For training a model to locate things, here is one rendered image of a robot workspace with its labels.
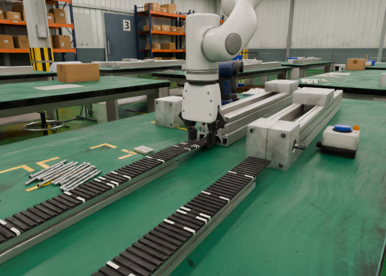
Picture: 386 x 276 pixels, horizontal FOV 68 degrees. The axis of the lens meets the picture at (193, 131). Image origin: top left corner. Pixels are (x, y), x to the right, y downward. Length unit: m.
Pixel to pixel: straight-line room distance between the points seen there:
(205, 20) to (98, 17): 12.45
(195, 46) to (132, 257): 0.50
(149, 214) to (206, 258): 0.14
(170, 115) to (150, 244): 0.68
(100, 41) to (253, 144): 12.49
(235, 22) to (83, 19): 12.12
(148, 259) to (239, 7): 0.55
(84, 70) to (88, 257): 2.40
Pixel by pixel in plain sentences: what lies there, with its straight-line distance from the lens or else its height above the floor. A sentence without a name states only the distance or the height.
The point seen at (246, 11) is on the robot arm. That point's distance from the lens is 0.71.
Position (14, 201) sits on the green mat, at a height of 0.78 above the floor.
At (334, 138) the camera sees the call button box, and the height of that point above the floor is 0.83.
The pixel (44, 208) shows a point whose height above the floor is 0.81.
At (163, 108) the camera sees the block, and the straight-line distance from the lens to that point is 1.02.
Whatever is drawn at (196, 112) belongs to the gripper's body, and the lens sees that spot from 0.74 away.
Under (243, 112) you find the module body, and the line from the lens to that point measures 0.89.
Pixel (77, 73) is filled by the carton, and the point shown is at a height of 0.86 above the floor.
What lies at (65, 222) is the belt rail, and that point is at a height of 0.79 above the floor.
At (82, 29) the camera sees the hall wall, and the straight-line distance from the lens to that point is 12.66.
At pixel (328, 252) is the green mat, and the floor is 0.78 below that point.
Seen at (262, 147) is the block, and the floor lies 0.83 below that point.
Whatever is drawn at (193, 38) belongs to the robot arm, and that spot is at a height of 1.07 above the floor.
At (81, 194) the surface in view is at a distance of 0.52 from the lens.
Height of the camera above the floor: 1.04
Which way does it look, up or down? 16 degrees down
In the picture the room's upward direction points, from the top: straight up
